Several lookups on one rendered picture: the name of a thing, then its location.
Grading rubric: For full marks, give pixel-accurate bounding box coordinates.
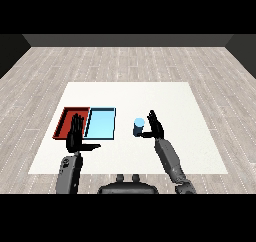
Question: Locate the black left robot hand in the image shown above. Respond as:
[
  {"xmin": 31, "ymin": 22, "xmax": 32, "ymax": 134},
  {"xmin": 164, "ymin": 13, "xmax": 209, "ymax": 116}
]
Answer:
[{"xmin": 65, "ymin": 113, "xmax": 102, "ymax": 154}]

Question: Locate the light blue shallow open box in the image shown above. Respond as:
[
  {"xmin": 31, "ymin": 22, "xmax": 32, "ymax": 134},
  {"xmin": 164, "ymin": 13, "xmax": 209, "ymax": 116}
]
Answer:
[{"xmin": 83, "ymin": 106, "xmax": 117, "ymax": 141}]

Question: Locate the blue can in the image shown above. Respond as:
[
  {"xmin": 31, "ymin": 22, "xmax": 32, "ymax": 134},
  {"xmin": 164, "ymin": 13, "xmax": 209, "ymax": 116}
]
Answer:
[{"xmin": 132, "ymin": 117, "xmax": 146, "ymax": 138}]

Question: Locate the dark grey robot body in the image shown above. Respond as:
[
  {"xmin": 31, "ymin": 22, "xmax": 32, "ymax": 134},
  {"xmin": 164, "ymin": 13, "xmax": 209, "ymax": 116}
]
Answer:
[{"xmin": 97, "ymin": 174, "xmax": 160, "ymax": 195}]

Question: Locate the red shallow open box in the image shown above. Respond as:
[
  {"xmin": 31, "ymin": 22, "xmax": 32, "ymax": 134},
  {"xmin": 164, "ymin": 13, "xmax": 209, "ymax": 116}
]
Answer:
[{"xmin": 52, "ymin": 106, "xmax": 91, "ymax": 141}]

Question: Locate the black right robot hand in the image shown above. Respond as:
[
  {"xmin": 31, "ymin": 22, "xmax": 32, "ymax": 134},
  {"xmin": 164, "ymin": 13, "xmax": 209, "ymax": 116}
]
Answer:
[{"xmin": 138, "ymin": 109, "xmax": 166, "ymax": 140}]

